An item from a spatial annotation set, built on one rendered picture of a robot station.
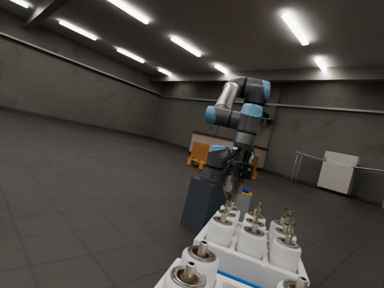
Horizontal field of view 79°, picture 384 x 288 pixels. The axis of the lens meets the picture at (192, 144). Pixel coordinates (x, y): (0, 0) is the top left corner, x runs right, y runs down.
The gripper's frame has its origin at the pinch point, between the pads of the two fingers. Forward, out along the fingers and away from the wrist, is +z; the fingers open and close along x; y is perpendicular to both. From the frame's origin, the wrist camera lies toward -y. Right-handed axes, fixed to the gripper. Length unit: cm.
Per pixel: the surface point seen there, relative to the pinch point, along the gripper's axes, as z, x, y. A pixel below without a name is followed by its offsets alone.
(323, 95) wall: -245, 502, -531
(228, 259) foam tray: 19.3, 0.7, 10.2
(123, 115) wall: -49, -88, -1148
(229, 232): 12.0, 1.2, 5.2
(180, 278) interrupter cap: 9.7, -24.9, 37.8
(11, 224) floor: 35, -79, -29
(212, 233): 14.2, -4.2, 3.0
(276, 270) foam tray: 17.1, 13.7, 18.2
